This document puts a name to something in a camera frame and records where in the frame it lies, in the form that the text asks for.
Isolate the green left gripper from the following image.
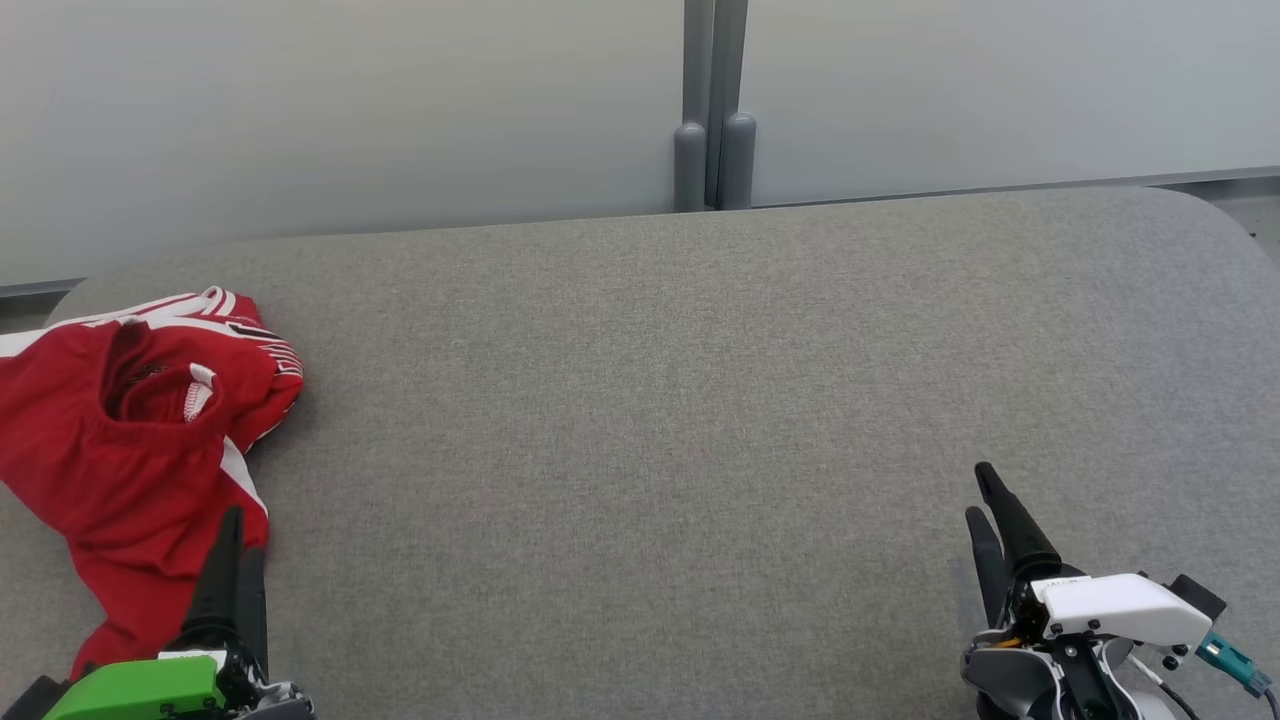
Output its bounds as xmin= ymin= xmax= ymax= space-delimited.
xmin=40 ymin=505 xmax=316 ymax=720

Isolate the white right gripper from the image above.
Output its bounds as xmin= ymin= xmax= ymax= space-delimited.
xmin=965 ymin=462 xmax=1216 ymax=681

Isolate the red shorts white side stripe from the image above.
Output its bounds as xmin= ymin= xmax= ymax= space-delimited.
xmin=0 ymin=400 xmax=273 ymax=683

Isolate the right camera cable teal plug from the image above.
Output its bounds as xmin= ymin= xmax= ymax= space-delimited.
xmin=1130 ymin=632 xmax=1280 ymax=720

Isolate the grey partition post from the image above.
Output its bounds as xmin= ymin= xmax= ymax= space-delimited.
xmin=673 ymin=0 xmax=713 ymax=213
xmin=708 ymin=0 xmax=758 ymax=211

